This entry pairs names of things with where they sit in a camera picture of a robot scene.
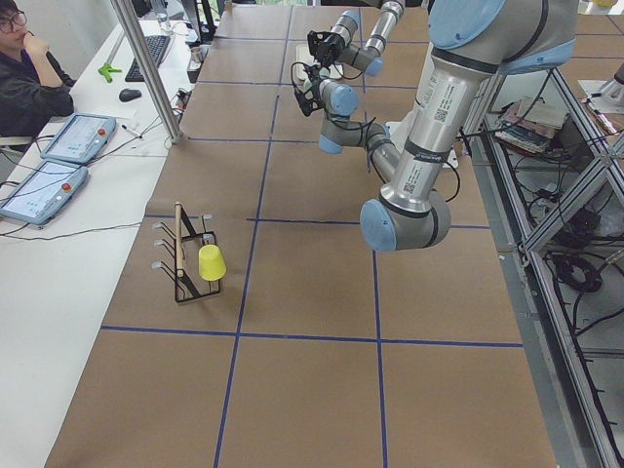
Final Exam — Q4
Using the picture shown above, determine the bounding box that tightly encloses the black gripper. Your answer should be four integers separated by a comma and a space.
306, 63, 336, 112
312, 31, 341, 66

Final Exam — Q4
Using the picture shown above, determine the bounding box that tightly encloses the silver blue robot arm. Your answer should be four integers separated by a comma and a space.
295, 1, 578, 252
307, 1, 406, 76

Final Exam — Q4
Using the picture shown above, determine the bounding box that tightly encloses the white plastic tray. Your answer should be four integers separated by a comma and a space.
294, 44, 343, 82

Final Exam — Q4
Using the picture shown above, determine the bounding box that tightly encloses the small metal cup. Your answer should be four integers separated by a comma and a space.
190, 46, 203, 63

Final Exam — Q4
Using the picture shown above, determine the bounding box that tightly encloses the yellow plastic cup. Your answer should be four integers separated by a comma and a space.
198, 244, 227, 282

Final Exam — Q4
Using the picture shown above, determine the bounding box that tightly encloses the black keyboard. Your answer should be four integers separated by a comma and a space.
124, 34, 174, 83

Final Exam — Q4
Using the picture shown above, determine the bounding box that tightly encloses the black computer mouse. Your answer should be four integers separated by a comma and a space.
118, 88, 142, 102

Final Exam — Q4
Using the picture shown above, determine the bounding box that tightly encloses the black marker pen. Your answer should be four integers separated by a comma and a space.
121, 124, 141, 138

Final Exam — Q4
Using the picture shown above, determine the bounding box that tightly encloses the green plastic clamp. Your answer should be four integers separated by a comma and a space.
98, 62, 123, 83

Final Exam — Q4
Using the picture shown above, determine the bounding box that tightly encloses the stack of books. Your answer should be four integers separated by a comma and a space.
494, 97, 567, 153

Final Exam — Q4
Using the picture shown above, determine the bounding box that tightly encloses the upper teach pendant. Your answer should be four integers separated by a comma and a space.
41, 113, 117, 165

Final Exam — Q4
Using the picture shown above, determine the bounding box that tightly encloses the teach pendant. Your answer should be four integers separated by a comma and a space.
1, 160, 89, 226
41, 113, 117, 165

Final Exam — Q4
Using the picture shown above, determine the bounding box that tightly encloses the seated person in black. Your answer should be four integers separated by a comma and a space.
1, 1, 75, 138

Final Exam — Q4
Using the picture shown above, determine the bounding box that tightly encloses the lower teach pendant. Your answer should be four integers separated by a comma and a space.
1, 160, 89, 226

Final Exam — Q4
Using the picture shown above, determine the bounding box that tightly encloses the aluminium frame post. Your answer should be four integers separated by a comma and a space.
111, 0, 182, 144

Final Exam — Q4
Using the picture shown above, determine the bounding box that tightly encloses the black wire cup rack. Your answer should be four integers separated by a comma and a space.
152, 201, 225, 305

